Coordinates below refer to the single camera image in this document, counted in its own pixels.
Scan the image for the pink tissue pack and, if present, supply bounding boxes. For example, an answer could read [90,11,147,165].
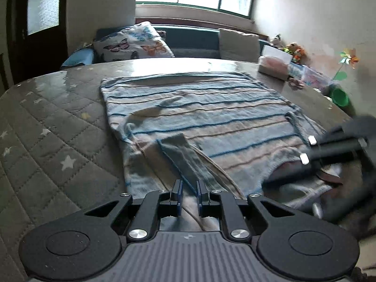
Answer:
[258,45,293,81]

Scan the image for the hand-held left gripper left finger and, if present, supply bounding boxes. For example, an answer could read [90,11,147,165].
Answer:
[84,179,184,242]

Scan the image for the teal bench sofa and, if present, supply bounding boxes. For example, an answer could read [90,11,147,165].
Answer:
[60,25,271,71]

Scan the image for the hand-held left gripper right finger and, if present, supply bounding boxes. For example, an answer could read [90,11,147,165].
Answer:
[195,180,294,241]

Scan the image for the beige pillow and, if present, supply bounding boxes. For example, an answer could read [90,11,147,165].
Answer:
[218,28,260,62]

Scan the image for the clear plastic storage box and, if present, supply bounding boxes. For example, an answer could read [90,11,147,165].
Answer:
[289,63,331,90]

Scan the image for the green plastic bucket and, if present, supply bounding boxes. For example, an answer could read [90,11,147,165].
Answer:
[329,84,350,108]

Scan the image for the light blue seat cushion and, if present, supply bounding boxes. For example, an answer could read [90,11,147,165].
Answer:
[61,48,96,70]

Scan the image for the colourful pinwheel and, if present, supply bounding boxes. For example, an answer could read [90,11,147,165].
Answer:
[332,48,359,81]

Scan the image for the orange plush toy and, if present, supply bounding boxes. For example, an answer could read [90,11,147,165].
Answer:
[292,45,306,63]

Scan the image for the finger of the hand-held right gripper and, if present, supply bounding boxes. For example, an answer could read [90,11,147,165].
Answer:
[294,164,373,233]
[261,123,371,187]

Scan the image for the blue striped grey sweater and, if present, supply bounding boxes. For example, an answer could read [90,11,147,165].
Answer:
[100,71,353,232]

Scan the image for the dark door with frosted glass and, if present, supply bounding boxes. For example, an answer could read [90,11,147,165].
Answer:
[6,0,69,86]

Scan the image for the grey star quilted table cover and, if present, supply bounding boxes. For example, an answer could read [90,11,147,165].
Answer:
[0,57,365,271]

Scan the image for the butterfly print pillow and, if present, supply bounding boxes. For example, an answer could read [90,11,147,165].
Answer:
[93,21,175,63]

